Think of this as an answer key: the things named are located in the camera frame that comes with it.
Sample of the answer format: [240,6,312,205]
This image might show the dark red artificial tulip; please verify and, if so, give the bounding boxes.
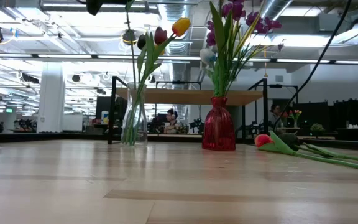
[137,26,169,146]

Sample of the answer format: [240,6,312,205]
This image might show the white-blue artificial tulip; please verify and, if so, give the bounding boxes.
[199,47,226,98]

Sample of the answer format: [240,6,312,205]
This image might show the purple artificial flower bunch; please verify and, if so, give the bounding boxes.
[205,0,285,98]

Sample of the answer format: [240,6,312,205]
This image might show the red glass vase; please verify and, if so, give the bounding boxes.
[201,96,237,152]

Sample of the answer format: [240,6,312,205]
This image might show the long ceiling light strip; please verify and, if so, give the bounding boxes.
[0,52,358,65]

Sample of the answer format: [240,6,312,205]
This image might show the white building column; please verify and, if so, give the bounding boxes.
[39,61,65,133]

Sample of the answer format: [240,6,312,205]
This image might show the clear glass vase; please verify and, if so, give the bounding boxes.
[120,82,149,147]

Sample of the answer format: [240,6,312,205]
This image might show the person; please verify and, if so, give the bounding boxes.
[267,104,284,130]
[163,108,181,134]

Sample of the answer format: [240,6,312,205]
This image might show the black background cabinets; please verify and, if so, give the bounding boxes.
[290,98,358,142]

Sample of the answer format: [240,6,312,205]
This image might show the wooden shelf with black frame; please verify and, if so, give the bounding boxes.
[107,75,299,146]

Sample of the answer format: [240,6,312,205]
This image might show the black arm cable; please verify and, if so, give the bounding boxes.
[272,0,353,131]

